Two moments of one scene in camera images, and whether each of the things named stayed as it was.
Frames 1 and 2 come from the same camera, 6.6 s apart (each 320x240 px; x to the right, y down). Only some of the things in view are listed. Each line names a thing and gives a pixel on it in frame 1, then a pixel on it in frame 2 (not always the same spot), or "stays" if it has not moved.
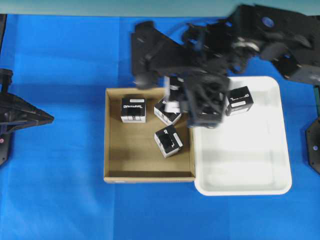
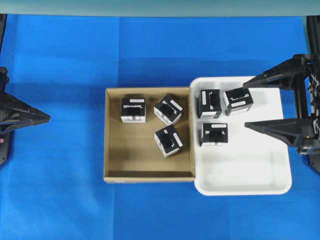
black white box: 169,141 stays
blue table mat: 51,183 stays
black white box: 174,88 to 213,132
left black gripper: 15,113 stays
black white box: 168,118 stays
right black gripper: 219,45 to 296,69
